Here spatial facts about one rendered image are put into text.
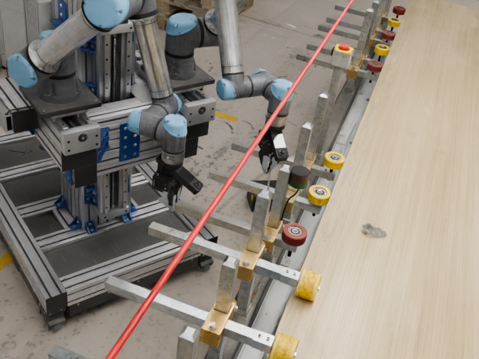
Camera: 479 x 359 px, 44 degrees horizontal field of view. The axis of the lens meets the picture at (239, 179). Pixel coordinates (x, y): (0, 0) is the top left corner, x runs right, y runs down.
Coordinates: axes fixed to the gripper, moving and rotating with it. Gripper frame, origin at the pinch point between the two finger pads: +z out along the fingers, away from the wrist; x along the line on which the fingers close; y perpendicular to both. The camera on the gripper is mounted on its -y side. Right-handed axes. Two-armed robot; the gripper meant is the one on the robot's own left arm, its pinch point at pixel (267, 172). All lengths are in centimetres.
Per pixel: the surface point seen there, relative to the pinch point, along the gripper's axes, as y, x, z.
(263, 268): -53, 19, -6
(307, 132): -7.0, -8.3, -21.7
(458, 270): -57, -46, -2
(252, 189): -2.1, 5.3, 6.1
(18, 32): 251, 95, 60
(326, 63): 101, -66, 6
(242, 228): -25.2, 15.8, 3.8
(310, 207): -15.0, -12.7, 5.4
